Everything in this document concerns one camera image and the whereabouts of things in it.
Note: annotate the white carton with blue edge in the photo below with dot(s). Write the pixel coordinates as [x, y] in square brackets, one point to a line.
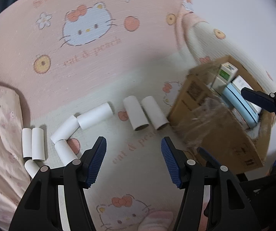
[240, 81]

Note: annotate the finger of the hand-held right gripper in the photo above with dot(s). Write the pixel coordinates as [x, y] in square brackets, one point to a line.
[258, 98]
[207, 157]

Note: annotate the pink cat printed blanket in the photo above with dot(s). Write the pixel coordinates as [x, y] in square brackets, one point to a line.
[128, 53]

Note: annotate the plain white carton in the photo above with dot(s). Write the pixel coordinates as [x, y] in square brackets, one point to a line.
[218, 84]

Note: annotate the green and white carton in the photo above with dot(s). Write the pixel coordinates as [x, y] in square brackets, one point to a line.
[227, 73]

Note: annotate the white hollow cardboard tube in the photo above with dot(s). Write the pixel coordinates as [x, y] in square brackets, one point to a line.
[65, 151]
[96, 116]

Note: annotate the group of white cardboard tubes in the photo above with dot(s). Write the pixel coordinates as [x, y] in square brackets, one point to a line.
[134, 113]

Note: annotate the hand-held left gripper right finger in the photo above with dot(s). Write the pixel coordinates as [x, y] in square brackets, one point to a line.
[170, 163]

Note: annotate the pale pink floral cloth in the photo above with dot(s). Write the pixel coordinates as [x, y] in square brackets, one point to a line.
[0, 130]

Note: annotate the light blue flat box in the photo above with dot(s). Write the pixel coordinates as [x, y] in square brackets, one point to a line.
[239, 103]

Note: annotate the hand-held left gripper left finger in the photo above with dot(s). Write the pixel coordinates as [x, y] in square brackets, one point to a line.
[97, 163]

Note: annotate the brown cardboard box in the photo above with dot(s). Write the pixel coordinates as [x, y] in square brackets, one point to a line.
[215, 130]

